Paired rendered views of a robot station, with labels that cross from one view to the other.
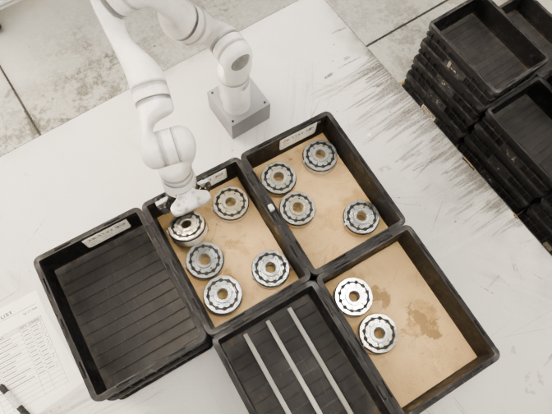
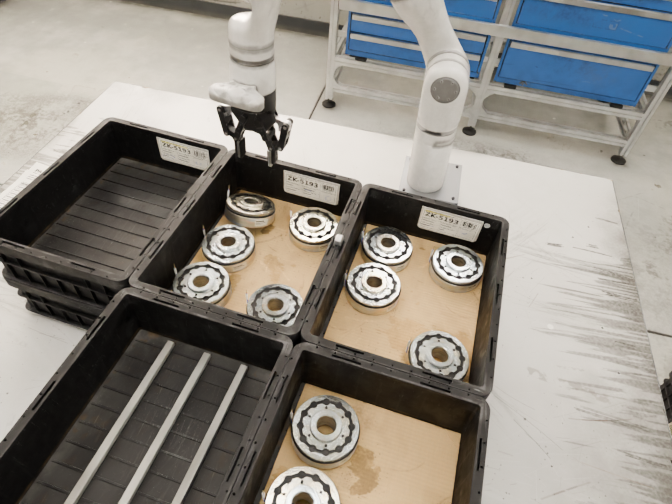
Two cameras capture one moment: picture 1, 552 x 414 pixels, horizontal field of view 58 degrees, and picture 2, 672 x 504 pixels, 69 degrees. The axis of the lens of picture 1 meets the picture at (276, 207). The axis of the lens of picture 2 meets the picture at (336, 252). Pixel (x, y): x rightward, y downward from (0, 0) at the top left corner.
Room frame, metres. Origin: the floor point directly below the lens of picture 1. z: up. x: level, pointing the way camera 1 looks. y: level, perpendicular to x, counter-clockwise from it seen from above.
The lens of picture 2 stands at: (0.05, -0.44, 1.58)
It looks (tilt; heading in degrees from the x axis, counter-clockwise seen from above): 48 degrees down; 48
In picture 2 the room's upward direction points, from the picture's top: 6 degrees clockwise
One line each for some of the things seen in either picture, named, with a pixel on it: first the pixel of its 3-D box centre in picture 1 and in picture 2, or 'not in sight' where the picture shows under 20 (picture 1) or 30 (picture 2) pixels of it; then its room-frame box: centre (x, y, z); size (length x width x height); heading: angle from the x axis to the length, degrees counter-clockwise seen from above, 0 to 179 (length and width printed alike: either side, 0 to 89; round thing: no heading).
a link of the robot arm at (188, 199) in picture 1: (181, 183); (247, 72); (0.41, 0.21, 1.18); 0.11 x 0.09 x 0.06; 34
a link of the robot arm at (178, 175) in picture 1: (175, 155); (255, 6); (0.43, 0.21, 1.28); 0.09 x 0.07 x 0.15; 115
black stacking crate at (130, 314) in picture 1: (124, 301); (122, 209); (0.19, 0.37, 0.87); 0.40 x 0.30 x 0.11; 35
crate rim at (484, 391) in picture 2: (320, 189); (415, 275); (0.54, -0.12, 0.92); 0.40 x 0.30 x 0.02; 35
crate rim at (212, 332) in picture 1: (224, 241); (258, 231); (0.37, 0.13, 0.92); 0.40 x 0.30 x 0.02; 35
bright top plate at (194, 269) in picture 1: (204, 259); (228, 243); (0.33, 0.18, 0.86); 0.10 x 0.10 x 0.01
